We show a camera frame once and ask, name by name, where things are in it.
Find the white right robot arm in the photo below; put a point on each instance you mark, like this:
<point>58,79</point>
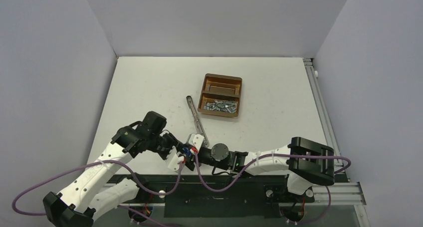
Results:
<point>309,163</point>

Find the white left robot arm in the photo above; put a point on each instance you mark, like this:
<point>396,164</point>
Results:
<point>82,202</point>

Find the pile of grey staples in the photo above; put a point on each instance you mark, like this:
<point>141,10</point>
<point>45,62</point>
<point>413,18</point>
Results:
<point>221,106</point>

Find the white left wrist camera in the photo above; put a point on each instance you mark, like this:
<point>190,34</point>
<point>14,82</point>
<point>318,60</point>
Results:
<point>174,159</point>

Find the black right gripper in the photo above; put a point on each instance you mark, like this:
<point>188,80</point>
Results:
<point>191,162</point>

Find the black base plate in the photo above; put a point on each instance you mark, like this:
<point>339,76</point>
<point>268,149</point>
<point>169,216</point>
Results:
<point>262,196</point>

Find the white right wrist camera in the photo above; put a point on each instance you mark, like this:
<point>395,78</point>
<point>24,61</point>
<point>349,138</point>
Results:
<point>195,142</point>

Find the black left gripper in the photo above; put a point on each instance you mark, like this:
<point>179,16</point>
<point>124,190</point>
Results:
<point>172,142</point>

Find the aluminium rail frame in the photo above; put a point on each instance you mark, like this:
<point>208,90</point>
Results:
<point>280,99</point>

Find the brown wooden tray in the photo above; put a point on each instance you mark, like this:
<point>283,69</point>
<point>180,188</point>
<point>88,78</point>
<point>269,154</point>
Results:
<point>220,87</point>

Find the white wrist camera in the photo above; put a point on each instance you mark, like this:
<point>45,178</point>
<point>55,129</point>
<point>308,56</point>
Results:
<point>174,159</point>
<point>195,142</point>

